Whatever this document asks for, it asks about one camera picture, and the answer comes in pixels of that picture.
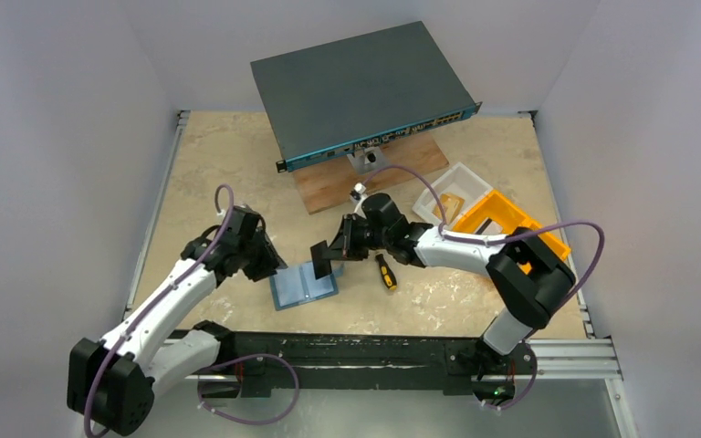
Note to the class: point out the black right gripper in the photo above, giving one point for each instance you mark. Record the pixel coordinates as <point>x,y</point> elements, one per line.
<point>348,238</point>

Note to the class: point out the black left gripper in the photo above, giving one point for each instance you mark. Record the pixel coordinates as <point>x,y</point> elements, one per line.
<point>270,262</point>

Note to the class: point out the black credit card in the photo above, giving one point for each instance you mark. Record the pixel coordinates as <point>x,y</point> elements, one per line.
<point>320,260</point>

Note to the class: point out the blue card holder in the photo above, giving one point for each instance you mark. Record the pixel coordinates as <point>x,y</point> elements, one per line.
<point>297,285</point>

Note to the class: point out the gold credit card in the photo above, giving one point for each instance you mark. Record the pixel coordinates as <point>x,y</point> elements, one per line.
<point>452,205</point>

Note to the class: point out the white credit card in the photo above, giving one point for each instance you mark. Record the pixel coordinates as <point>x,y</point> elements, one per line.
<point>490,227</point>

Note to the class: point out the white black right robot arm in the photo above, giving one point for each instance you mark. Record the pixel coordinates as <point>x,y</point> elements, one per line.
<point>531,280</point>

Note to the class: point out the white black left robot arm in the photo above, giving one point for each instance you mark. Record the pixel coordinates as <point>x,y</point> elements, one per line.
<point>113,381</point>

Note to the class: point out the brown wooden board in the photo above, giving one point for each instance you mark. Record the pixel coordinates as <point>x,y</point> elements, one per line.
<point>328,184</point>

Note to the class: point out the clear plastic bin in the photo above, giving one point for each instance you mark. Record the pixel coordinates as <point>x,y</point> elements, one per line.
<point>460,180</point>

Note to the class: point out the orange plastic divided bin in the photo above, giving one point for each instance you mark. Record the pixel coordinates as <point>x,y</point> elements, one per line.
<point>498,207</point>

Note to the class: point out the yellow black handled screwdriver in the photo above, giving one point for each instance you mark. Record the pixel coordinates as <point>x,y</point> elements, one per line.
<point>388,277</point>

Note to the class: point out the small grey metal bracket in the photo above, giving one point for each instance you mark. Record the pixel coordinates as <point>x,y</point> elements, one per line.
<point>368,160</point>

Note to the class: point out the grey network switch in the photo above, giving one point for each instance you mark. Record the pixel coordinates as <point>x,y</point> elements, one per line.
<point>364,91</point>

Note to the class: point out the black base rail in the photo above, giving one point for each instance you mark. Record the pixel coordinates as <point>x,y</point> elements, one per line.
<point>253,364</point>

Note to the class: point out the aluminium frame rail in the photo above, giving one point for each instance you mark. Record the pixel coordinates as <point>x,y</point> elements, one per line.
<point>576,359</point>

